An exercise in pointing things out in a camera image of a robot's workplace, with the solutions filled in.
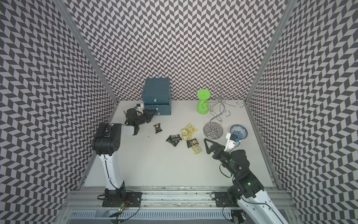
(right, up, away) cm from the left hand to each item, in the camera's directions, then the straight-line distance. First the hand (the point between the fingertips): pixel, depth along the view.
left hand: (157, 110), depth 99 cm
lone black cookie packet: (0, -13, +1) cm, 13 cm away
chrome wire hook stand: (+40, +1, -17) cm, 44 cm away
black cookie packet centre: (+24, -22, -6) cm, 33 cm away
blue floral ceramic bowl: (+59, -15, -1) cm, 61 cm away
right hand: (+31, -19, -28) cm, 46 cm away
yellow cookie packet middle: (+20, -17, -1) cm, 27 cm away
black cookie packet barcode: (+12, -20, -7) cm, 24 cm away
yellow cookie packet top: (+24, -13, +1) cm, 28 cm away
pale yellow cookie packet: (+27, -25, -10) cm, 39 cm away
